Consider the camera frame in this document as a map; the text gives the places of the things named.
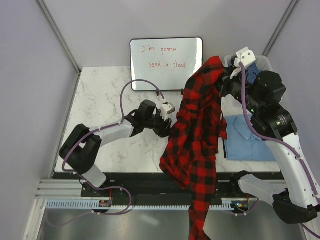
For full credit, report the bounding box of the whiteboard with red writing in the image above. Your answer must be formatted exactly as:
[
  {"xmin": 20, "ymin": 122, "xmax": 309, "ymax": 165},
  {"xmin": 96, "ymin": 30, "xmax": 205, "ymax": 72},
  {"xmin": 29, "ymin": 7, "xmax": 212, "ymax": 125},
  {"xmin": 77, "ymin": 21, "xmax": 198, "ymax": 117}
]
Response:
[{"xmin": 130, "ymin": 37, "xmax": 203, "ymax": 91}]

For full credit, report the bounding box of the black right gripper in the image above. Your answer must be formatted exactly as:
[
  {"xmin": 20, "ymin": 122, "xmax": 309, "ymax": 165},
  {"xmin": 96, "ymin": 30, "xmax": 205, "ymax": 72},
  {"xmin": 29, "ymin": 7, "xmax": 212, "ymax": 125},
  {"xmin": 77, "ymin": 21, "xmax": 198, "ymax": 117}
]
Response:
[{"xmin": 210, "ymin": 63, "xmax": 263, "ymax": 115}]

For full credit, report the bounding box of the white slotted cable duct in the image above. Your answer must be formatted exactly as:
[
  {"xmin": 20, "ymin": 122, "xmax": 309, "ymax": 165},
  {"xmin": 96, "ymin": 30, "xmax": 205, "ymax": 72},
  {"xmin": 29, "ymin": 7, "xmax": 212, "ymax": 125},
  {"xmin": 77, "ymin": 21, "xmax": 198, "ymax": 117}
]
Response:
[{"xmin": 46, "ymin": 197, "xmax": 251, "ymax": 210}]

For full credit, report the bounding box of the white plastic basket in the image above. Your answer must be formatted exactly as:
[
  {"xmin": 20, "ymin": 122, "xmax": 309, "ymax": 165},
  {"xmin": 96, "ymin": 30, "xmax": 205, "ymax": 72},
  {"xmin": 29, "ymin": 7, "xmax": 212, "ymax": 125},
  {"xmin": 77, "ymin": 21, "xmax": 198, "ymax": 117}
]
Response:
[{"xmin": 224, "ymin": 53, "xmax": 285, "ymax": 105}]

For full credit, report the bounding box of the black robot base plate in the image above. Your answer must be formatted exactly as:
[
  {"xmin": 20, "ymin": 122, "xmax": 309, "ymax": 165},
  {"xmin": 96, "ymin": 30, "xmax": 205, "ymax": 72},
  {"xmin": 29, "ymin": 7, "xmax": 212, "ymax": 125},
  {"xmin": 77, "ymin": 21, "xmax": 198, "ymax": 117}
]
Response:
[{"xmin": 52, "ymin": 171, "xmax": 287, "ymax": 205}]

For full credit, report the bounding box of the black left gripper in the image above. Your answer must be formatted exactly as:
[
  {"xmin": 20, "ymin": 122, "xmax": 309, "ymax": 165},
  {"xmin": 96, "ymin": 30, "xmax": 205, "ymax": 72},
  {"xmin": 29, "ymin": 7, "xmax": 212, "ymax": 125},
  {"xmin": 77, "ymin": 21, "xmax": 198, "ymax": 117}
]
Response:
[{"xmin": 143, "ymin": 109, "xmax": 173, "ymax": 138}]

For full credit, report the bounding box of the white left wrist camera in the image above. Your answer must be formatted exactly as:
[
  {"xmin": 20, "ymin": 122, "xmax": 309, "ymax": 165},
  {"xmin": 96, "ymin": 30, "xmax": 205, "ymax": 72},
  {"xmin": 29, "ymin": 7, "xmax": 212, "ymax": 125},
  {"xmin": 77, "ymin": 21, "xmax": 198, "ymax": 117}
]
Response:
[{"xmin": 160, "ymin": 102, "xmax": 176, "ymax": 120}]

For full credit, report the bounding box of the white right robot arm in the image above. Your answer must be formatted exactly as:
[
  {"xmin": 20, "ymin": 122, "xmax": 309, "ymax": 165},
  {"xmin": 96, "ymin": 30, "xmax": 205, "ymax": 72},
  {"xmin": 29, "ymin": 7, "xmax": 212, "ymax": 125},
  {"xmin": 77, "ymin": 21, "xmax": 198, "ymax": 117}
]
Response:
[{"xmin": 216, "ymin": 66, "xmax": 320, "ymax": 225}]

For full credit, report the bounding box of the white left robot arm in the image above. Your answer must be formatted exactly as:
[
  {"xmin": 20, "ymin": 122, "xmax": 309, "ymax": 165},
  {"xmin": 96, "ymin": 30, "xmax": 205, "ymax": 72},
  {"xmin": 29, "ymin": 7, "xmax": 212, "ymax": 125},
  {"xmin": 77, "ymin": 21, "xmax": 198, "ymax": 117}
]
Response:
[{"xmin": 58, "ymin": 100, "xmax": 175, "ymax": 197}]

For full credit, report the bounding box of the blue checkered shirt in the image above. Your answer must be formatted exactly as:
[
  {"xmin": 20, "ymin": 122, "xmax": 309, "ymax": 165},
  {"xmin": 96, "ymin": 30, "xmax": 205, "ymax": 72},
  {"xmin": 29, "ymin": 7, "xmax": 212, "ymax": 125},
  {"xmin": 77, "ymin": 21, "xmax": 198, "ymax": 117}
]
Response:
[{"xmin": 246, "ymin": 62, "xmax": 260, "ymax": 85}]

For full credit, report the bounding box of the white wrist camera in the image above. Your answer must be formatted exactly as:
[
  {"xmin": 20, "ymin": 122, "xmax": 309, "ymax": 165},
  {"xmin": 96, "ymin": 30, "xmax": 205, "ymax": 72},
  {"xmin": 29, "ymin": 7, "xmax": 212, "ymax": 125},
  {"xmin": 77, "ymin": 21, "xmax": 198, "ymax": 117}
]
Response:
[
  {"xmin": 160, "ymin": 102, "xmax": 176, "ymax": 120},
  {"xmin": 230, "ymin": 47, "xmax": 256, "ymax": 79}
]

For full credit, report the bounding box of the red black plaid shirt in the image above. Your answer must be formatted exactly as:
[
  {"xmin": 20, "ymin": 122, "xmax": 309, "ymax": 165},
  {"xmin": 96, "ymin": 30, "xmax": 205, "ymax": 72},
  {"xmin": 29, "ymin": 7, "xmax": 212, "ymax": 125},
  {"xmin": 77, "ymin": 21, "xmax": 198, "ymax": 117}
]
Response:
[{"xmin": 159, "ymin": 56, "xmax": 228, "ymax": 240}]

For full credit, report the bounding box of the aluminium frame rail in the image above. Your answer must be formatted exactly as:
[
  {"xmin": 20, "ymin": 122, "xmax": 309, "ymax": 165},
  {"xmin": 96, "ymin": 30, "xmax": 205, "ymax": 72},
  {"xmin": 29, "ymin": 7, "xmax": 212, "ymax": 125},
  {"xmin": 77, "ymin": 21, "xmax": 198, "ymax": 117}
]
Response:
[{"xmin": 34, "ymin": 0, "xmax": 82, "ymax": 75}]

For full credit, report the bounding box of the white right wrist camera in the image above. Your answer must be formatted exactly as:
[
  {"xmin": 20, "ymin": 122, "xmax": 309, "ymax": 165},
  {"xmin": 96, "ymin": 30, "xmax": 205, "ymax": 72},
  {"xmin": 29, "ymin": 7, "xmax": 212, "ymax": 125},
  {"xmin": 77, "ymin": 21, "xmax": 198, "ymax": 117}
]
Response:
[{"xmin": 230, "ymin": 47, "xmax": 256, "ymax": 79}]

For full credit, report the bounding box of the folded light blue shirt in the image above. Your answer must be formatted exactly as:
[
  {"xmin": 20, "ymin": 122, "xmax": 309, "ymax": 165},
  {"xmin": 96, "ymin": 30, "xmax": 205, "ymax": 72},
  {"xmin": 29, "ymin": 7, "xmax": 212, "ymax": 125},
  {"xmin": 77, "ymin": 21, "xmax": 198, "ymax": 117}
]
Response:
[{"xmin": 223, "ymin": 115, "xmax": 276, "ymax": 162}]

